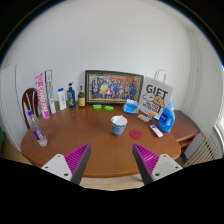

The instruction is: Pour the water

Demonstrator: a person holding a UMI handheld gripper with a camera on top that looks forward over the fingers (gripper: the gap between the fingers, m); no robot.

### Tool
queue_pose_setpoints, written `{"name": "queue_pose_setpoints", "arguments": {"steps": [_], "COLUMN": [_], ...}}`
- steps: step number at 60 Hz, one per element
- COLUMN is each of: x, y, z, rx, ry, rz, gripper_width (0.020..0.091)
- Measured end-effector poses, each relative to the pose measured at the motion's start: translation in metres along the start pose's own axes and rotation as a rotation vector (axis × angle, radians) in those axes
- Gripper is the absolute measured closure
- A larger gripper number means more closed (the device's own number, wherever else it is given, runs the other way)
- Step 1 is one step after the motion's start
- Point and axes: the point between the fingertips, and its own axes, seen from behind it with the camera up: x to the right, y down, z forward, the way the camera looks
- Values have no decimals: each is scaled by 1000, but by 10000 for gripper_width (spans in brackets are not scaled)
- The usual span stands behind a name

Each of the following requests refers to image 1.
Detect white remote control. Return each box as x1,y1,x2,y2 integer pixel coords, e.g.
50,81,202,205
149,124,164,138

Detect white radiator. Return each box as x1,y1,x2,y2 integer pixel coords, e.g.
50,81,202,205
182,134,221,168

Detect flat round red coaster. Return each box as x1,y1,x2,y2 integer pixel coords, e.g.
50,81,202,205
129,129,143,140

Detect white blue-capped bottle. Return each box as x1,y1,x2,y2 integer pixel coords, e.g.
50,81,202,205
57,87,67,111

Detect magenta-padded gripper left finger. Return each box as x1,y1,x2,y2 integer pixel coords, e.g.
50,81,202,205
41,143,92,186

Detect white paper gift bag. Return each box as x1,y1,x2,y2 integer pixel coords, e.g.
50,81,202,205
137,69,175,118

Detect tall pink box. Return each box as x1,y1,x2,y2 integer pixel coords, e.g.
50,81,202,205
34,72,51,120

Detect small patterned pouch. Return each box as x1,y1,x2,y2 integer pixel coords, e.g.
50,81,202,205
137,113,152,123

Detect framed group photo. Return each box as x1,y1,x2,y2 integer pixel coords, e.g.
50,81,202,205
84,69,145,105

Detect blue and white paper cup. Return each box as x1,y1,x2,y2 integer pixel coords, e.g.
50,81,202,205
110,115,129,137

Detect brown wooden side table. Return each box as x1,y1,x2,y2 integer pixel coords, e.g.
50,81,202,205
169,109,201,164

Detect blue tissue pack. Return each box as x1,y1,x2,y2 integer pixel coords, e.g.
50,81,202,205
122,99,139,115

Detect clear purple-capped water bottle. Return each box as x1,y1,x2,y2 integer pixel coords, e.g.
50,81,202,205
27,109,49,147

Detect brown wooden chair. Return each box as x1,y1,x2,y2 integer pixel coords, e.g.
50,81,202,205
21,87,43,129

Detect blue detergent bottle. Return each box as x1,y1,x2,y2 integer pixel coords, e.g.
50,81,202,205
157,101,176,134

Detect tall white green box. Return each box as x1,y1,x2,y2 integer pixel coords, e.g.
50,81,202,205
44,69,57,115

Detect white door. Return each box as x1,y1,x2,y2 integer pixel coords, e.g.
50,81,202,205
0,64,25,151

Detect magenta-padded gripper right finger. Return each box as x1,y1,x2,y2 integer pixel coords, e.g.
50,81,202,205
132,143,184,186

